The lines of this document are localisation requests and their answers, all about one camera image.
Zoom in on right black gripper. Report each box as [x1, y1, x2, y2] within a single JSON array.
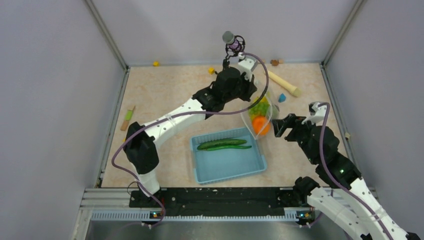
[[271, 112, 320, 164]]

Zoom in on green cucumber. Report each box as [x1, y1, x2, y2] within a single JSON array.
[[197, 138, 247, 150]]

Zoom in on brown wooden block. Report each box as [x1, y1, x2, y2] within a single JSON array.
[[270, 59, 285, 67]]

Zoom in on microphone on tripod stand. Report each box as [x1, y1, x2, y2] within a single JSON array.
[[215, 31, 246, 80]]

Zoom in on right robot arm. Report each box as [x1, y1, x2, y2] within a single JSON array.
[[272, 113, 420, 240]]

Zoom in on clear dotted zip bag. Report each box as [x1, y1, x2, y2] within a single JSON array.
[[240, 82, 280, 140]]

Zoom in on yellow banana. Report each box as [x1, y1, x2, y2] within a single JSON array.
[[253, 96, 269, 104]]

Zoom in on green wooden toy knife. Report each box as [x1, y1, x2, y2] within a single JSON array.
[[120, 104, 136, 131]]

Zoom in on blue plastic basket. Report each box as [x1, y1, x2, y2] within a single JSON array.
[[189, 127, 268, 185]]

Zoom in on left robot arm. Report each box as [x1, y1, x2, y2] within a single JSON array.
[[122, 63, 258, 207]]

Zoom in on green grapes bunch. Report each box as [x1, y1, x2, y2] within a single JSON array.
[[248, 103, 270, 121]]

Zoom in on blue toy block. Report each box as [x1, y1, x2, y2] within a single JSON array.
[[278, 93, 287, 103]]

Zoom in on orange fruit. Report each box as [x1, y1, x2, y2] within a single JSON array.
[[252, 116, 271, 136]]

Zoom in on thin green chili pepper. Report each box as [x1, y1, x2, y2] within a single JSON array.
[[206, 145, 252, 151]]

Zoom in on wooden rolling pin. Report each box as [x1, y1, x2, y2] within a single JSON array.
[[267, 70, 302, 97]]

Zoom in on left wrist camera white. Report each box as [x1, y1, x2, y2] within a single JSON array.
[[235, 52, 259, 82]]

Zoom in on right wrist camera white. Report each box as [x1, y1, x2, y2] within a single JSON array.
[[301, 101, 330, 125]]

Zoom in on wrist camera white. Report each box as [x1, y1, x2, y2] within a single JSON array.
[[235, 52, 259, 82], [301, 101, 330, 125]]

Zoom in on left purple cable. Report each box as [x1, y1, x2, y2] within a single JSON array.
[[110, 52, 270, 229]]

